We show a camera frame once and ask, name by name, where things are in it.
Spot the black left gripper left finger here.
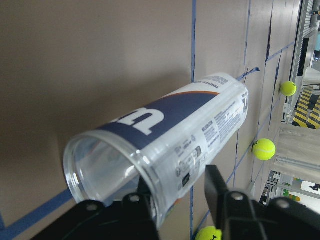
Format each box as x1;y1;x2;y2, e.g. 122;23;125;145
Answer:
33;179;160;240

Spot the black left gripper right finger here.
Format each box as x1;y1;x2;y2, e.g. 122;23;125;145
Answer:
204;165;320;240

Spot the tennis ball can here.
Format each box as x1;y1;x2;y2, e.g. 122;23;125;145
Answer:
63;73;249;227

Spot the far tennis ball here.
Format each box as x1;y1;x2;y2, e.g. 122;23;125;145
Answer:
195;226;223;240

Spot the tennis ball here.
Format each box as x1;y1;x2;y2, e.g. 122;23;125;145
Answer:
280;81;297;97
195;226;223;240
252;138;276;161

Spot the middle tennis ball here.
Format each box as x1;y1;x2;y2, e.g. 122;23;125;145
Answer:
252;138;276;161

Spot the near tennis ball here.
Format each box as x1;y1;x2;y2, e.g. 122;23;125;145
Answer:
280;81;297;97

